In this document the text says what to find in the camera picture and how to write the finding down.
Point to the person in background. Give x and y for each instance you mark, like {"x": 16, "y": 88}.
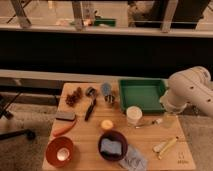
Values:
{"x": 140, "y": 13}

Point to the orange carrot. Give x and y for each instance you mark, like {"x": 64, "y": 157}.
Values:
{"x": 64, "y": 129}

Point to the white small object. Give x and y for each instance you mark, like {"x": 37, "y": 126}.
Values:
{"x": 159, "y": 147}

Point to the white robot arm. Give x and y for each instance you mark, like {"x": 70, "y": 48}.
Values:
{"x": 190, "y": 86}

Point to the yellow round fruit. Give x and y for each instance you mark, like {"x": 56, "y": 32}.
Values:
{"x": 107, "y": 125}

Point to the yellow banana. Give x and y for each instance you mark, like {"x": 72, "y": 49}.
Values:
{"x": 169, "y": 144}

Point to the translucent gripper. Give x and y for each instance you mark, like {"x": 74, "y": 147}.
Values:
{"x": 168, "y": 120}

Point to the black chair base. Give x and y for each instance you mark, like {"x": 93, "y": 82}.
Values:
{"x": 11, "y": 130}

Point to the grey brown block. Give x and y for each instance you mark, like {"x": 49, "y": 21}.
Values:
{"x": 65, "y": 116}

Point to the metal cup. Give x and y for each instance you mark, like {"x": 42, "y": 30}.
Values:
{"x": 109, "y": 98}

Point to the red bowl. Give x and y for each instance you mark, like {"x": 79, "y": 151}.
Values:
{"x": 54, "y": 146}

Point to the blue lid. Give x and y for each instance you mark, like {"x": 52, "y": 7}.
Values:
{"x": 106, "y": 89}

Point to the green plastic tray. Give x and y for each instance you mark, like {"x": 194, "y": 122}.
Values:
{"x": 144, "y": 94}

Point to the green box in background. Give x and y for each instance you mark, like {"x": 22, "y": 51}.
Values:
{"x": 105, "y": 21}

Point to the clear plastic bag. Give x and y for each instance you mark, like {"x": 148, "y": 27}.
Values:
{"x": 133, "y": 160}

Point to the small white cup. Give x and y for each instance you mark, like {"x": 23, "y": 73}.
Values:
{"x": 63, "y": 154}

